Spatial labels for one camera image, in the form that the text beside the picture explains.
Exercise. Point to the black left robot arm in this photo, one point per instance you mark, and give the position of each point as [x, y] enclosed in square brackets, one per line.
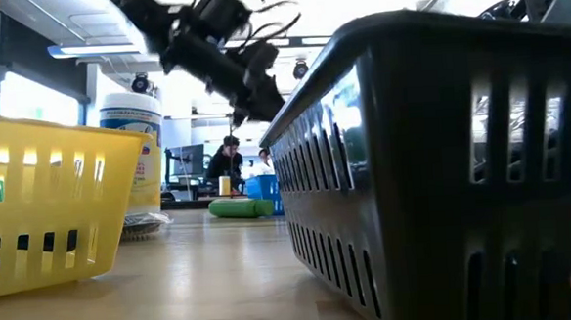
[150, 10]

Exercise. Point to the black ceiling spotlight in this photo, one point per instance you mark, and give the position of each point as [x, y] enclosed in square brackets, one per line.
[140, 83]
[301, 69]

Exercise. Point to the person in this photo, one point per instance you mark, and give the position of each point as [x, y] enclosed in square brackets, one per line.
[224, 165]
[265, 167]

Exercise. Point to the black computer monitor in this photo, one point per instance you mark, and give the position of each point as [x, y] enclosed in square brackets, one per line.
[187, 160]

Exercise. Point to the yellow cylindrical container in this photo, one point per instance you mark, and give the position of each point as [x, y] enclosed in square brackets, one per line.
[224, 185]

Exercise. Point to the blue plastic basket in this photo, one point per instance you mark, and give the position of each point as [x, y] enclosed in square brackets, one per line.
[262, 190]

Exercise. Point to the disinfectant wipes canister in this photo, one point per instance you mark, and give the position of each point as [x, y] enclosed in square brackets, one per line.
[131, 114]

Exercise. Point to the long ceiling light fixture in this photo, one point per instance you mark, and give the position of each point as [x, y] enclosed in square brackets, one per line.
[93, 49]

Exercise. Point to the black round brush in bag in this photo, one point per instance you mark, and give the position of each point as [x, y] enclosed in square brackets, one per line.
[139, 226]

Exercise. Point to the black plastic basket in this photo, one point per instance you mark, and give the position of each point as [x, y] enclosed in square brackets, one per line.
[413, 173]

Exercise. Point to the yellow plastic basket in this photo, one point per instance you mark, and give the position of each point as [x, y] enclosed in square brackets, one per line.
[48, 211]

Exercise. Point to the black aluminium table frame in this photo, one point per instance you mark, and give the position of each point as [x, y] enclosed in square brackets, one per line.
[185, 204]

